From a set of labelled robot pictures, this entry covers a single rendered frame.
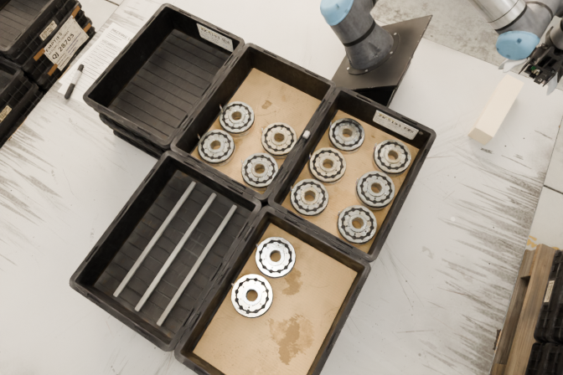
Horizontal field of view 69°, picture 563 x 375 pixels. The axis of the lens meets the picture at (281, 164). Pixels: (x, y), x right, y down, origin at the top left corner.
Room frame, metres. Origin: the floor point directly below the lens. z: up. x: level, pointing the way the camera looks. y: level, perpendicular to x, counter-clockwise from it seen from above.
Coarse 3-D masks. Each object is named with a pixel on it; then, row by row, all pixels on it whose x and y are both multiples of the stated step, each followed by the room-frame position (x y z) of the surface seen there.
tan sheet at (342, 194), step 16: (368, 128) 0.54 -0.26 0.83; (320, 144) 0.50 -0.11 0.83; (368, 144) 0.49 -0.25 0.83; (352, 160) 0.44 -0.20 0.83; (368, 160) 0.44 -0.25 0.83; (304, 176) 0.40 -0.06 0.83; (352, 176) 0.40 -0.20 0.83; (400, 176) 0.39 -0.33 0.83; (336, 192) 0.35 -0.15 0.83; (352, 192) 0.35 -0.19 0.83; (288, 208) 0.31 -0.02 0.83; (336, 208) 0.30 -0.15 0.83; (384, 208) 0.30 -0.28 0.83; (320, 224) 0.26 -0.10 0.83
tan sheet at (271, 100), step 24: (240, 96) 0.66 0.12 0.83; (264, 96) 0.66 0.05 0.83; (288, 96) 0.66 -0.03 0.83; (216, 120) 0.58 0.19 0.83; (264, 120) 0.58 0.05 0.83; (288, 120) 0.58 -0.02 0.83; (240, 144) 0.50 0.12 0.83; (216, 168) 0.43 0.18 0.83; (240, 168) 0.43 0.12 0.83; (264, 192) 0.36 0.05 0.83
